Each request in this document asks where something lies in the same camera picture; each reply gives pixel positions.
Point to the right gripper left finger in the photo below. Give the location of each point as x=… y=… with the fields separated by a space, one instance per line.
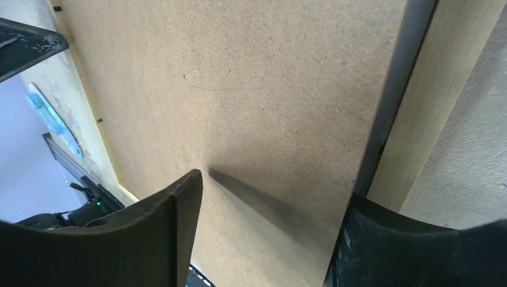
x=148 y=243

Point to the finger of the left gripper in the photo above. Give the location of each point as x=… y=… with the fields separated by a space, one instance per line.
x=23 y=46

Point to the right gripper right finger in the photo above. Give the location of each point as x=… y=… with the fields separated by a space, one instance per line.
x=379 y=247

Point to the brown backing board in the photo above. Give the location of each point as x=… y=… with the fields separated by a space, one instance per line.
x=272 y=100

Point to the wooden picture frame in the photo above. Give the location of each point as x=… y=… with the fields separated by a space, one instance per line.
x=448 y=52

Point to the blue white tape dispenser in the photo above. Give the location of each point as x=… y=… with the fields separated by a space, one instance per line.
x=52 y=119

